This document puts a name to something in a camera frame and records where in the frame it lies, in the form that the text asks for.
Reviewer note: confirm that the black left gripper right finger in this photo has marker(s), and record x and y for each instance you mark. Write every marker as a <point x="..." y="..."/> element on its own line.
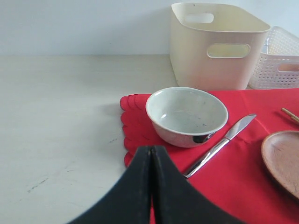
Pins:
<point x="175" y="200"/>

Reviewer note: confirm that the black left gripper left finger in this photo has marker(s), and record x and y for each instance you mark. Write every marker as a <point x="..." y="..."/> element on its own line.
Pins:
<point x="129" y="200"/>

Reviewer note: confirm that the white milk carton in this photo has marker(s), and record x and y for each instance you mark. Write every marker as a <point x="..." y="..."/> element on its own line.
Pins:
<point x="265" y="48"/>

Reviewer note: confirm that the red tablecloth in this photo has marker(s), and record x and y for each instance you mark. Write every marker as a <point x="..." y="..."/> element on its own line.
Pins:
<point x="236" y="179"/>

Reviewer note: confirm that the white ceramic bowl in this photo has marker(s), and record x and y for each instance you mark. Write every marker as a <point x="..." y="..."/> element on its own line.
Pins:
<point x="185" y="117"/>

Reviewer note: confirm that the silver table knife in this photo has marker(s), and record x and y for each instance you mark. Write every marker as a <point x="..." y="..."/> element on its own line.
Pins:
<point x="231" y="133"/>

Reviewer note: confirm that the brown wooden plate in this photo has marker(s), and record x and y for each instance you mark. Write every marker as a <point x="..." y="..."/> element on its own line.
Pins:
<point x="280" y="154"/>

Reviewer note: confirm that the upper wooden chopstick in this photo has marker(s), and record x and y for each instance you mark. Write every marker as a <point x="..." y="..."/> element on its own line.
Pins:
<point x="291" y="115"/>

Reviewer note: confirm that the cream plastic bin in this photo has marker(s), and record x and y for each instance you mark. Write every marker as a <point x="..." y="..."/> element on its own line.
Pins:
<point x="214" y="46"/>

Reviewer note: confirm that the brown egg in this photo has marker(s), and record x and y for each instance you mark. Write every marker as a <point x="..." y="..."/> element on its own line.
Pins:
<point x="289" y="68"/>

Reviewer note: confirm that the white perforated plastic basket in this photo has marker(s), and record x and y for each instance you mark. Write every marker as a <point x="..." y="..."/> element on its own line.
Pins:
<point x="283" y="49"/>

